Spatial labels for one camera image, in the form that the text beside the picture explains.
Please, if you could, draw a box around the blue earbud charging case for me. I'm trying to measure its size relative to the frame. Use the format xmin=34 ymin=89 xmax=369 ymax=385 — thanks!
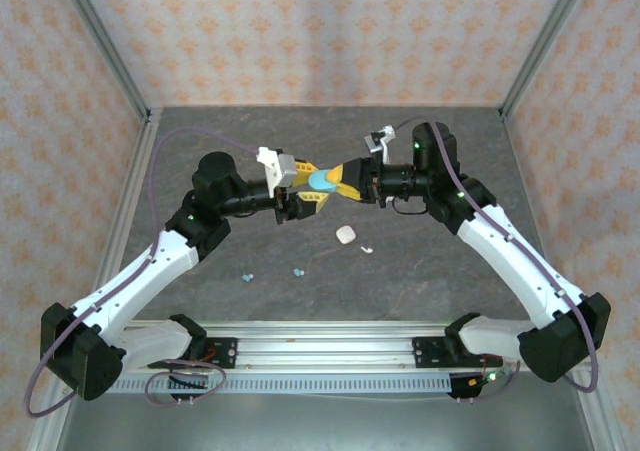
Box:
xmin=307 ymin=168 xmax=342 ymax=194

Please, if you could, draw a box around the black mounting plate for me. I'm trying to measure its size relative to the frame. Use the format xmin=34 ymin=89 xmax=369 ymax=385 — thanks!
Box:
xmin=412 ymin=337 xmax=454 ymax=371
xmin=202 ymin=337 xmax=239 ymax=371

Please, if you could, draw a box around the grey metal panel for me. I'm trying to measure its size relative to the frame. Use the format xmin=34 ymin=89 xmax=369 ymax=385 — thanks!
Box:
xmin=54 ymin=393 xmax=599 ymax=451

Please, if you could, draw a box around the aluminium side rail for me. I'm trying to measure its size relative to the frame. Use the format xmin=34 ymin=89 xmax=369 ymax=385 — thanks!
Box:
xmin=572 ymin=365 xmax=621 ymax=451
xmin=27 ymin=109 xmax=164 ymax=451

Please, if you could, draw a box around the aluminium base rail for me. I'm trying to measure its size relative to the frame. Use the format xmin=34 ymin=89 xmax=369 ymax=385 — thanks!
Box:
xmin=119 ymin=320 xmax=524 ymax=375

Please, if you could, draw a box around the aluminium frame post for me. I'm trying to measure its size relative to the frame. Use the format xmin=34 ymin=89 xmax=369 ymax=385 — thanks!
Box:
xmin=499 ymin=0 xmax=596 ymax=121
xmin=53 ymin=0 xmax=154 ymax=122

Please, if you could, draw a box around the slotted grey cable duct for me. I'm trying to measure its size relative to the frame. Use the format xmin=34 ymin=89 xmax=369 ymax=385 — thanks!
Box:
xmin=107 ymin=374 xmax=454 ymax=397

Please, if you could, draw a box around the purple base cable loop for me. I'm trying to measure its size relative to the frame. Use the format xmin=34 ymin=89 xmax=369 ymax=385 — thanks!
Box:
xmin=452 ymin=360 xmax=522 ymax=403
xmin=144 ymin=358 xmax=227 ymax=408

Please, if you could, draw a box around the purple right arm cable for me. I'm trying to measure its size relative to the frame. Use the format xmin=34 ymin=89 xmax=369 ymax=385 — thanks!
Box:
xmin=392 ymin=116 xmax=601 ymax=395

